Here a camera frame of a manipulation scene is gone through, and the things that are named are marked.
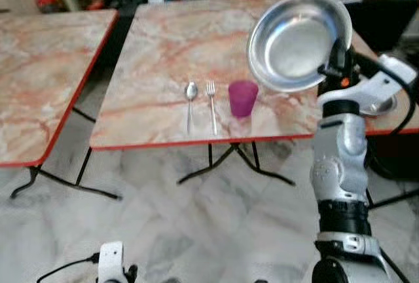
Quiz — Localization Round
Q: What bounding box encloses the silver metal spoon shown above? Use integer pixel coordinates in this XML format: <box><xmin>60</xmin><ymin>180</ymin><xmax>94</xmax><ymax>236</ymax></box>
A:
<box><xmin>185</xmin><ymin>81</ymin><xmax>199</xmax><ymax>134</ymax></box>

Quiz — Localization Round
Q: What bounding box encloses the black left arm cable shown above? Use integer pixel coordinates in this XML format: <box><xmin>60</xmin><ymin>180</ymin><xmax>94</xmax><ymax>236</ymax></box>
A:
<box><xmin>35</xmin><ymin>254</ymin><xmax>100</xmax><ymax>283</ymax></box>

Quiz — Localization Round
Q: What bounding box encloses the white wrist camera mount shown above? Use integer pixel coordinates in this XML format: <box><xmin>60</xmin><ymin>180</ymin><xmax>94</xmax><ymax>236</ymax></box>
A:
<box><xmin>319</xmin><ymin>54</ymin><xmax>418</xmax><ymax>117</ymax></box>
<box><xmin>98</xmin><ymin>241</ymin><xmax>126</xmax><ymax>283</ymax></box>

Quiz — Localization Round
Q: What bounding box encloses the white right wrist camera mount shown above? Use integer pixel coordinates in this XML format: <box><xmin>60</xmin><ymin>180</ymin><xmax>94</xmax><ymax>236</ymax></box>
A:
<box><xmin>319</xmin><ymin>54</ymin><xmax>418</xmax><ymax>117</ymax></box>

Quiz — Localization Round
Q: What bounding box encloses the black low cabinet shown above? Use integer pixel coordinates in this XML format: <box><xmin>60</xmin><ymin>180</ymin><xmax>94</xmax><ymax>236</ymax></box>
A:
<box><xmin>327</xmin><ymin>0</ymin><xmax>419</xmax><ymax>53</ymax></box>

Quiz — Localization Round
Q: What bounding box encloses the round stainless steel plate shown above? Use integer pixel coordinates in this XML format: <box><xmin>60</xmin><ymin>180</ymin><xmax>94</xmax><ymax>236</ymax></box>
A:
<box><xmin>247</xmin><ymin>0</ymin><xmax>353</xmax><ymax>94</ymax></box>

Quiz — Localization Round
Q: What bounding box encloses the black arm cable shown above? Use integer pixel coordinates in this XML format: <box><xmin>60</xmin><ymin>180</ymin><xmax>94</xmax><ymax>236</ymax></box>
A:
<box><xmin>35</xmin><ymin>254</ymin><xmax>100</xmax><ymax>283</ymax></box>
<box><xmin>354</xmin><ymin>50</ymin><xmax>419</xmax><ymax>138</ymax></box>

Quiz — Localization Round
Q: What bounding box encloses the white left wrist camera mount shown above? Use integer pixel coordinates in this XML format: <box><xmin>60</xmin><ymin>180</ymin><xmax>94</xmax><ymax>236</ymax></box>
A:
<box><xmin>98</xmin><ymin>241</ymin><xmax>126</xmax><ymax>283</ymax></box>

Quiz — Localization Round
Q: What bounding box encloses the silver metal fork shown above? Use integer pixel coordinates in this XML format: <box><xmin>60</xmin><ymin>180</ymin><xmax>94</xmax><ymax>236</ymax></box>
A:
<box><xmin>206</xmin><ymin>80</ymin><xmax>219</xmax><ymax>136</ymax></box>

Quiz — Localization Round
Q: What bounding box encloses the purple plastic cup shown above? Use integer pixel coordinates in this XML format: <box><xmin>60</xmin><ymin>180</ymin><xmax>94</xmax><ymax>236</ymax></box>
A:
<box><xmin>228</xmin><ymin>80</ymin><xmax>259</xmax><ymax>119</ymax></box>

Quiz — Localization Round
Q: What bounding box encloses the marble folding table red edge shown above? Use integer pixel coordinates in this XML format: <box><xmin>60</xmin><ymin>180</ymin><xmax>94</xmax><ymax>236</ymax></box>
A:
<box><xmin>89</xmin><ymin>0</ymin><xmax>419</xmax><ymax>209</ymax></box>
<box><xmin>0</xmin><ymin>9</ymin><xmax>123</xmax><ymax>200</ymax></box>

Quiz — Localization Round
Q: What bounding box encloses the small stainless steel dish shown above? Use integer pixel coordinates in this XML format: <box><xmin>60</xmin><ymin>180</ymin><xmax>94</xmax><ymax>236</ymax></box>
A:
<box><xmin>359</xmin><ymin>94</ymin><xmax>397</xmax><ymax>117</ymax></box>

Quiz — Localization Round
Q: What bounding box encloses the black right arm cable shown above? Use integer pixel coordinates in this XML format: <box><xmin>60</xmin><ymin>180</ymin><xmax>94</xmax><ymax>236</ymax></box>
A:
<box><xmin>354</xmin><ymin>50</ymin><xmax>419</xmax><ymax>138</ymax></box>

